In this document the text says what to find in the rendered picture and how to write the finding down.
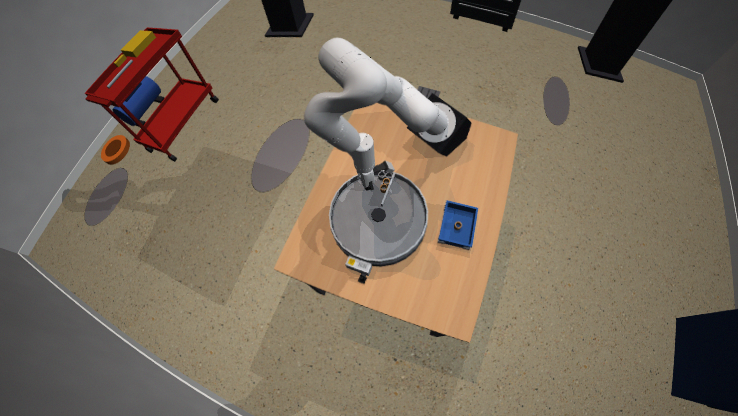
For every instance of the blue crate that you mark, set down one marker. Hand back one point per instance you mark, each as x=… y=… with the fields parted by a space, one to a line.
x=465 y=214

